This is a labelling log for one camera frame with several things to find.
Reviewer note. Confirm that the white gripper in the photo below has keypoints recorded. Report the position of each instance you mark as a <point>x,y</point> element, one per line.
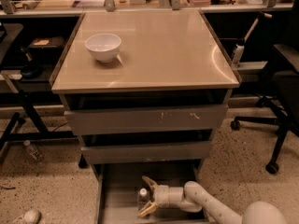
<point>162,195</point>

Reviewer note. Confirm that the plastic bottle with white cap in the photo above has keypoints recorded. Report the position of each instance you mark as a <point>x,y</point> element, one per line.
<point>143,197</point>

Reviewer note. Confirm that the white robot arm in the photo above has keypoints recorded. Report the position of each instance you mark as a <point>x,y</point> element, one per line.
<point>193,198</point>

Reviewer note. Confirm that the grey open bottom drawer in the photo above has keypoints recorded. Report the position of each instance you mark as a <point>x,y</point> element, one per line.
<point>119,184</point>

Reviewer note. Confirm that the grey middle drawer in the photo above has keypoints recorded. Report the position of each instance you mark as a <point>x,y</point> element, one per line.
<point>147,153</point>

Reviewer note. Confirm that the grey top drawer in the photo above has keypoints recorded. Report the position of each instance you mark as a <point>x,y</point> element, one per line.
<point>146,119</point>

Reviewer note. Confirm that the grey drawer cabinet with counter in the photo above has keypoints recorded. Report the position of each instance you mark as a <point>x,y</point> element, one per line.
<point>167,58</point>

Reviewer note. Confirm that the plastic bottle on floor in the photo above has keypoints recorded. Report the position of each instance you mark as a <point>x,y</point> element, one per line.
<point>33,151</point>

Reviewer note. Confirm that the white spray bottle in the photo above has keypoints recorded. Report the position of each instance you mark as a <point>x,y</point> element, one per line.
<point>238,51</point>

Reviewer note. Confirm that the white sneaker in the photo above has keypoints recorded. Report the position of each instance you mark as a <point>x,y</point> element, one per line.
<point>30,217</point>

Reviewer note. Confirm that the white ceramic bowl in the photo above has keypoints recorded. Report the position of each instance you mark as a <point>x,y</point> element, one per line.
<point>103,47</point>

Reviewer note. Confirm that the black office chair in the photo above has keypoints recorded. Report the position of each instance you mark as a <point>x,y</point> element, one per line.
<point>280,77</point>

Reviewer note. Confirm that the black joystick device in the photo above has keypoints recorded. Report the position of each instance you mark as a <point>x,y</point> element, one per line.
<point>31,69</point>

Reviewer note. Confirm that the black box on shelf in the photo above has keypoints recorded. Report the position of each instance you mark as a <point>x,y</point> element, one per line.
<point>47,48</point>

